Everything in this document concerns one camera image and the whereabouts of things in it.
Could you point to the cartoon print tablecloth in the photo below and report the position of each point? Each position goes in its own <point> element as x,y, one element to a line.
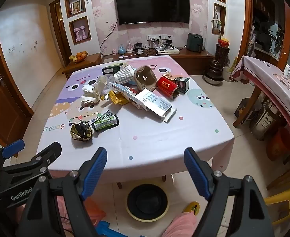
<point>147,140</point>

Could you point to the steel pot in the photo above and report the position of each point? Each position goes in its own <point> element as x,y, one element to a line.
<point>265,121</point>

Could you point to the red snack packet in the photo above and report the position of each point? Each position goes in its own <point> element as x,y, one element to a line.
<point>167,86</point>

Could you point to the wooden television cabinet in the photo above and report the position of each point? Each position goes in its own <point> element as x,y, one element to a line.
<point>196,59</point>

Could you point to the wooden glass partition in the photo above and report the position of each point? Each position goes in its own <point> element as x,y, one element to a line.
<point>265,29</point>

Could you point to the small black carton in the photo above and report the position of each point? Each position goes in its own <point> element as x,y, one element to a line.
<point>183,85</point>

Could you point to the fruit bowl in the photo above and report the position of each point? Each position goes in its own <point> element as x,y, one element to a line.
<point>78,56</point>

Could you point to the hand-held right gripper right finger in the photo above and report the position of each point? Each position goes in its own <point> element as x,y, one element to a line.
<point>196,172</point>

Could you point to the yellow plastic wrapper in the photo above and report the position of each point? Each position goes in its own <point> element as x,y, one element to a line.
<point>117,98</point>

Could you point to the blue snow globe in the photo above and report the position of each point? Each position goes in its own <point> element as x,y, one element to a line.
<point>122,49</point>

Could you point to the picture frame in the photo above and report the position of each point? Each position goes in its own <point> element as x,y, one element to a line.
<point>76,6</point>

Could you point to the white wall socket strip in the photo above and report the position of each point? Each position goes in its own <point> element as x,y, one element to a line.
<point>157,37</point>

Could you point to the silver foil wrapper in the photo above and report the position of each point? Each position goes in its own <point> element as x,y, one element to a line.
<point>106,95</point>

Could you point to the long white carton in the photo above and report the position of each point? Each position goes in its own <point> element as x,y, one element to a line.
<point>154,103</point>

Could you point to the blue white carton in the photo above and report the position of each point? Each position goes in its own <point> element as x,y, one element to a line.
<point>121,88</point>

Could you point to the white bucket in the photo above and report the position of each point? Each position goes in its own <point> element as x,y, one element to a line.
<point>227,74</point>

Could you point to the wooden door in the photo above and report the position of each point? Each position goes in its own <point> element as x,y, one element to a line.
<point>4,98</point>

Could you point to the side table pink cloth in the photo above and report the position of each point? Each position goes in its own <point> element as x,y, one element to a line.
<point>265,76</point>

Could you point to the dark carved stand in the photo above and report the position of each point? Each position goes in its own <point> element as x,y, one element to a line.
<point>217,64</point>

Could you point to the blue plastic stool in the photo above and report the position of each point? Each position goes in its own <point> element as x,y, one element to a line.
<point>110,230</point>

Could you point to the green white snack packet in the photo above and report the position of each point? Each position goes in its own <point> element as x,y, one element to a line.
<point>105,123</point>

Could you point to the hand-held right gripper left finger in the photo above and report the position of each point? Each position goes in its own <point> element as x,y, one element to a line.
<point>95,170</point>

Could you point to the brown paper bag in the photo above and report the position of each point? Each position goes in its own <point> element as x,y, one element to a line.
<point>145,79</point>

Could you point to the flat screen television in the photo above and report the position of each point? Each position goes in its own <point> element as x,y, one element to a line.
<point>152,5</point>

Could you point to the red tin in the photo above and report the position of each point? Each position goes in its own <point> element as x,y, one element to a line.
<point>223,44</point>

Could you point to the checked paper cup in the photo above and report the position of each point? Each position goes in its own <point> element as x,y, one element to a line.
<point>124,75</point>

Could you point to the orange bucket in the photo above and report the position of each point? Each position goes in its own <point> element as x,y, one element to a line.
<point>279,144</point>

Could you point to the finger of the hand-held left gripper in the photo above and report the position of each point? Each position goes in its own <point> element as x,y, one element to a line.
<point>45,154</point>
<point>14,147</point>

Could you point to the black router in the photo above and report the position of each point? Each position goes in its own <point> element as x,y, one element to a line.
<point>138,46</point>

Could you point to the white tissue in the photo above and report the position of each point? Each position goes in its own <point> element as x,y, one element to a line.
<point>89,93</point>

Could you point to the white set-top box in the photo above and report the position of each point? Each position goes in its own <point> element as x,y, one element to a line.
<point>168,51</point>

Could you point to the dark green air fryer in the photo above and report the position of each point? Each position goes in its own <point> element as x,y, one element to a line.
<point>195,43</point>

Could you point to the yellow plastic stool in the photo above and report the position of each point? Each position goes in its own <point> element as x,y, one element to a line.
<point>280,198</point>

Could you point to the yellow slipper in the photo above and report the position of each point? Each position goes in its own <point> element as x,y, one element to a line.
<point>190,207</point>

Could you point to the green box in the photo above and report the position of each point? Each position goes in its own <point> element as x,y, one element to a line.
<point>110,70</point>

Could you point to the pink dumbbell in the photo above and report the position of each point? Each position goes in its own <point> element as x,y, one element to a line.
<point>84,32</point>
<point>77,34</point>

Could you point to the black trash bin cream rim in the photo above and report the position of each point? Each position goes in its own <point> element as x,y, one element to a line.
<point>147,200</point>

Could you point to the gold black wrapper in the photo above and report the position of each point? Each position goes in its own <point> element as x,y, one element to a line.
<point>80,132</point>

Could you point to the blue plastic wrapper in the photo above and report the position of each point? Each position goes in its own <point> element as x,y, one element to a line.
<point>131,82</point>

